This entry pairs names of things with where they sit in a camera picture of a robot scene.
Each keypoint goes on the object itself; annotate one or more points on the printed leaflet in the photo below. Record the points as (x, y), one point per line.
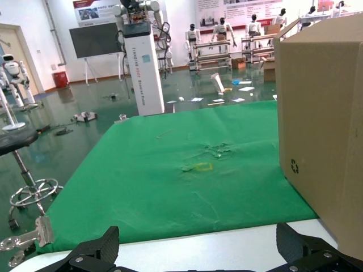
(237, 99)
(195, 99)

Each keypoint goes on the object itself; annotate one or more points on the beige door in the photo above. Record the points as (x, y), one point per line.
(11, 45)

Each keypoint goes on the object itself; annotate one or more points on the dark screen on stand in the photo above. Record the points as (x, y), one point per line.
(93, 39)

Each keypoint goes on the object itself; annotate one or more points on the red bin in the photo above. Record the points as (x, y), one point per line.
(60, 79)

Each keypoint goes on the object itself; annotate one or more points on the blue plastic bag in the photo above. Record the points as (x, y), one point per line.
(236, 82)

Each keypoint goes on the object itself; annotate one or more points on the green table cloth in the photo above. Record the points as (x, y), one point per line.
(170, 198)

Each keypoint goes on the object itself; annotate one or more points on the silver cloth clamp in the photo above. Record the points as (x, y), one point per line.
(122, 117)
(44, 231)

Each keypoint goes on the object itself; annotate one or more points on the black round stool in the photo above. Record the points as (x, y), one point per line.
(14, 139)

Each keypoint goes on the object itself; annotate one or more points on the upright brown cardboard flap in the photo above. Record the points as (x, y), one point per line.
(286, 28)

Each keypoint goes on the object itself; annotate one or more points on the white round-base stand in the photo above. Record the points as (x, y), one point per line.
(12, 126)

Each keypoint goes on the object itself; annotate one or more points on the small open cardboard box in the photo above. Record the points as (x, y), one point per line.
(238, 63)

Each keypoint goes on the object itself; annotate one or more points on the white humanoid robot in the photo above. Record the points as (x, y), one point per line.
(221, 29)
(193, 35)
(12, 71)
(253, 27)
(280, 18)

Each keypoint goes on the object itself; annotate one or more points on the black floor item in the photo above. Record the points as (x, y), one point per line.
(63, 132)

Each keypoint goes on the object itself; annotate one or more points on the wall poster with photo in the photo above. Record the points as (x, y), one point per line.
(93, 12)

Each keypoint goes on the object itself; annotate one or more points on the metal roller workbench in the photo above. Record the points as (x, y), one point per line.
(212, 58)
(255, 46)

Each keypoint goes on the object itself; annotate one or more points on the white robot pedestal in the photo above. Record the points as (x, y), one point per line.
(144, 71)

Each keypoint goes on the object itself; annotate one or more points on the grey device on floor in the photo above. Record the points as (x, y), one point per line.
(85, 116)

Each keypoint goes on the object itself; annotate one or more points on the tilted white carton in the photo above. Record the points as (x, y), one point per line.
(218, 85)

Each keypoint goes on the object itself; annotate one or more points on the white paper sheet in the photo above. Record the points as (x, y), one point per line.
(246, 88)

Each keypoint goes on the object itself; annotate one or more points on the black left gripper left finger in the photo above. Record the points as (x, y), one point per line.
(109, 246)

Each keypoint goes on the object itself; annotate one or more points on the paper box with recycling symbol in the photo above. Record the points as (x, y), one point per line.
(317, 113)

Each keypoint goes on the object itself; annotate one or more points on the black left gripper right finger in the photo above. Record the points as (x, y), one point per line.
(289, 243)

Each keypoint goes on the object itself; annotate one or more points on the tall cardboard box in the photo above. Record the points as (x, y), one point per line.
(269, 72)

